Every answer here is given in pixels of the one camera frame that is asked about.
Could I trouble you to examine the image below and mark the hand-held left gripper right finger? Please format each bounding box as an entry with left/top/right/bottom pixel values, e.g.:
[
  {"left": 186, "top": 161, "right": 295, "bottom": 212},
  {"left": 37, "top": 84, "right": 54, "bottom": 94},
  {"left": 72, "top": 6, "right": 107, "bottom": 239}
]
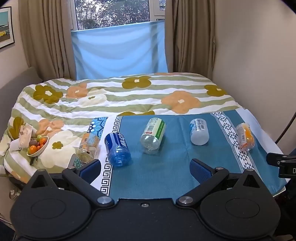
[{"left": 176, "top": 159, "right": 265, "bottom": 208}]

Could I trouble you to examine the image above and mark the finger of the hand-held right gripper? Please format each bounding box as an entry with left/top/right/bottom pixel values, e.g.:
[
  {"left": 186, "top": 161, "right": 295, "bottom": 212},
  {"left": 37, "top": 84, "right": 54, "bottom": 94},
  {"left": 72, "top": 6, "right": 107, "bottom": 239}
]
[{"left": 266, "top": 152, "right": 296, "bottom": 166}]

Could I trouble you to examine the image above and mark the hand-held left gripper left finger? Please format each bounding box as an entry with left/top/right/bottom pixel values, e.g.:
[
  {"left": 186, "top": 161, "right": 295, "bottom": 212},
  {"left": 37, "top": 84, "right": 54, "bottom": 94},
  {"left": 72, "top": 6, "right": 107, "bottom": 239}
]
[{"left": 25, "top": 159, "right": 115, "bottom": 207}]

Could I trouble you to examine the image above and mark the clear cup yellow label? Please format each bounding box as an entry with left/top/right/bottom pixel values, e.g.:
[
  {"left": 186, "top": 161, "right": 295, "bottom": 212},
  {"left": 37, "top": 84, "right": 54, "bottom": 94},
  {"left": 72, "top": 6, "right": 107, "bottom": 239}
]
[{"left": 77, "top": 132, "right": 100, "bottom": 164}]

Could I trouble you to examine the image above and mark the clear cup blue label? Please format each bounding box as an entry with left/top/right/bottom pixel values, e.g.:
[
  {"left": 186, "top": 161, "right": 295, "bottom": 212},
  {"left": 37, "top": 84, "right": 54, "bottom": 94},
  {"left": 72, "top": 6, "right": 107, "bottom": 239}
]
[{"left": 104, "top": 132, "right": 132, "bottom": 167}]

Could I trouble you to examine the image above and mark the clear cup orange label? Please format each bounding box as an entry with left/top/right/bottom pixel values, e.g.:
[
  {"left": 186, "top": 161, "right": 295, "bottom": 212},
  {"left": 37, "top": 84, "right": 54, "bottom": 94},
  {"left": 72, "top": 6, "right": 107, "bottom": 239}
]
[{"left": 235, "top": 123, "right": 255, "bottom": 151}]

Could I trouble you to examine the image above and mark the clear cup green label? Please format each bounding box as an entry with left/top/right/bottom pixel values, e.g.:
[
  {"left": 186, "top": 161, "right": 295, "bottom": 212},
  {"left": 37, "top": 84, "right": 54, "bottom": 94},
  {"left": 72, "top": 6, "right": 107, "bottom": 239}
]
[{"left": 140, "top": 117, "right": 167, "bottom": 155}]

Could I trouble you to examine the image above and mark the teal patterned table mat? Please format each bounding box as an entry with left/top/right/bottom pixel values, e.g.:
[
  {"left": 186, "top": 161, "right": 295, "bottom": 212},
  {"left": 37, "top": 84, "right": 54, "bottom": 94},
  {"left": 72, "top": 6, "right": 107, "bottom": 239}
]
[{"left": 73, "top": 110, "right": 289, "bottom": 200}]

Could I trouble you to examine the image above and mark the white frosted bottle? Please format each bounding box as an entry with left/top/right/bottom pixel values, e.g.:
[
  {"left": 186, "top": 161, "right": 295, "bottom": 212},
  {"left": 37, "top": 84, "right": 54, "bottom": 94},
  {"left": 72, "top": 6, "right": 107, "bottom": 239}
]
[{"left": 189, "top": 118, "right": 209, "bottom": 146}]

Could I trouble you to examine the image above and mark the white fruit bowl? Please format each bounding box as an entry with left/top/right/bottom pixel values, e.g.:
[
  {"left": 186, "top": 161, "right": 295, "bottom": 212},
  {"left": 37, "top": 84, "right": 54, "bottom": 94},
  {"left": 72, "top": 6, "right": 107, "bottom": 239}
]
[{"left": 26, "top": 136, "right": 50, "bottom": 158}]

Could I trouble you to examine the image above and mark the white snack packet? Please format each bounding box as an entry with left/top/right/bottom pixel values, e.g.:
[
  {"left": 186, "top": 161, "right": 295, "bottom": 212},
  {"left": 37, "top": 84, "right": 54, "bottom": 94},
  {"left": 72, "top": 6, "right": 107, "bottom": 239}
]
[{"left": 9, "top": 123, "right": 35, "bottom": 151}]

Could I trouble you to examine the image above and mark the floral striped blanket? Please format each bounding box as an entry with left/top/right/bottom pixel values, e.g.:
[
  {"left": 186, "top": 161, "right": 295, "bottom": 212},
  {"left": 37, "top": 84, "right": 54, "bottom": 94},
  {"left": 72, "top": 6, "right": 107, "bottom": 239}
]
[{"left": 0, "top": 72, "right": 246, "bottom": 184}]

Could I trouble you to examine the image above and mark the grey headboard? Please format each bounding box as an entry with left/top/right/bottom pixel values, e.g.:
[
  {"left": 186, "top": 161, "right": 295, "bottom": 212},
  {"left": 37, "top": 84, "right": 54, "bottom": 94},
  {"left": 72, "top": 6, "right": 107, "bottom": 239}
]
[{"left": 0, "top": 67, "right": 44, "bottom": 149}]

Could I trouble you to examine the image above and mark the light blue window cloth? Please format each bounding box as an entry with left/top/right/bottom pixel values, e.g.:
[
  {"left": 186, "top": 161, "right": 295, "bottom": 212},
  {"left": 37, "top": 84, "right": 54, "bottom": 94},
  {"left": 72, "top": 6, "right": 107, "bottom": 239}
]
[{"left": 70, "top": 20, "right": 169, "bottom": 80}]

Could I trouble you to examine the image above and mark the beige curtain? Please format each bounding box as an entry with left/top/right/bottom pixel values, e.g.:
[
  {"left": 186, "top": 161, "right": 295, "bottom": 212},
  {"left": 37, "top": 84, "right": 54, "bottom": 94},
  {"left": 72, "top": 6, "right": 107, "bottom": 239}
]
[
  {"left": 164, "top": 0, "right": 217, "bottom": 76},
  {"left": 18, "top": 0, "right": 78, "bottom": 81}
]

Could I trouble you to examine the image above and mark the window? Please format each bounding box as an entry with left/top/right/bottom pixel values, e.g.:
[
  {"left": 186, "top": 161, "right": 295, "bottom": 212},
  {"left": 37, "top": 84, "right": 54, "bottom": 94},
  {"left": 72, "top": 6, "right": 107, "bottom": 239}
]
[{"left": 73, "top": 0, "right": 167, "bottom": 31}]

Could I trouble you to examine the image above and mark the black cable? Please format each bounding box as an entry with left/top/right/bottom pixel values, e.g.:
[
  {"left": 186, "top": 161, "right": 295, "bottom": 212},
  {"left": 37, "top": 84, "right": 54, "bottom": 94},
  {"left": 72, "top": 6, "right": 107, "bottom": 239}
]
[{"left": 275, "top": 113, "right": 296, "bottom": 144}]

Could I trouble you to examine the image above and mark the framed wall picture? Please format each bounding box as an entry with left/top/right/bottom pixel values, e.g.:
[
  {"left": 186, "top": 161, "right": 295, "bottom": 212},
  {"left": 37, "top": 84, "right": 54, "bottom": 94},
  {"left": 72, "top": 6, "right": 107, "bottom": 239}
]
[{"left": 0, "top": 6, "right": 16, "bottom": 49}]

